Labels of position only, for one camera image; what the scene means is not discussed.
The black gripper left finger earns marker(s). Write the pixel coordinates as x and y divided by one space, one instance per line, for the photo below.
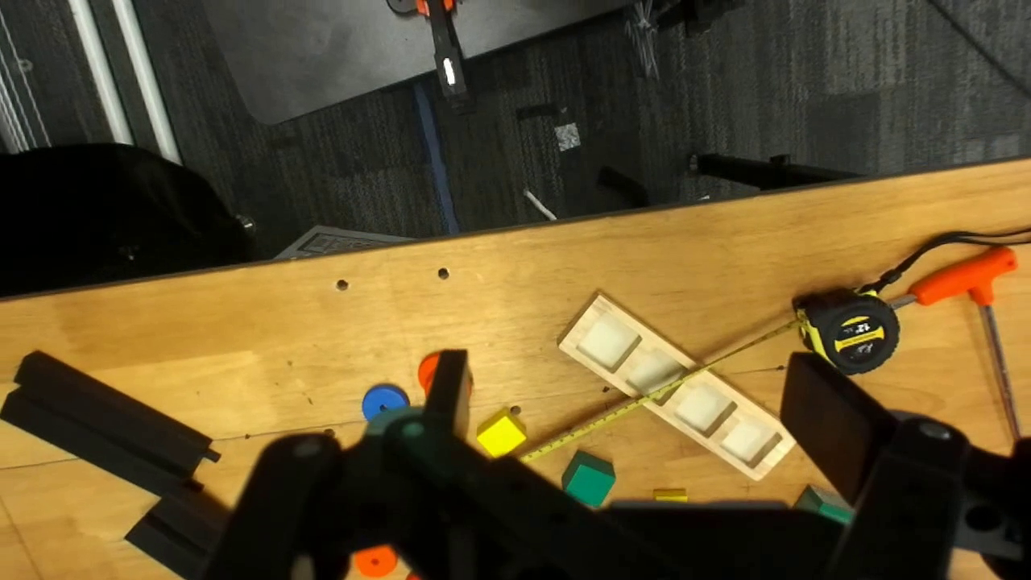
448 397

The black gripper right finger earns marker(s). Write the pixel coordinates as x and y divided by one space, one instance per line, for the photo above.
835 423

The yellow wooden cube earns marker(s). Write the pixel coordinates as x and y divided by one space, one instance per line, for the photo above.
500 433

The green wooden cube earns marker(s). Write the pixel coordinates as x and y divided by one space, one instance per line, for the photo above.
827 503

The black yellow tape measure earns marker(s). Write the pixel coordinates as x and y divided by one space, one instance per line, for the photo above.
854 332

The yellow measuring tape blade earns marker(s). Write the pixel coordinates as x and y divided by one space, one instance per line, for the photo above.
655 391

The orange black floor tool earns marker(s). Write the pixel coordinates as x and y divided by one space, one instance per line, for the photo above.
448 58

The black rail bar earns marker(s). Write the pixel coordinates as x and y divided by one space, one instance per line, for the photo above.
133 441

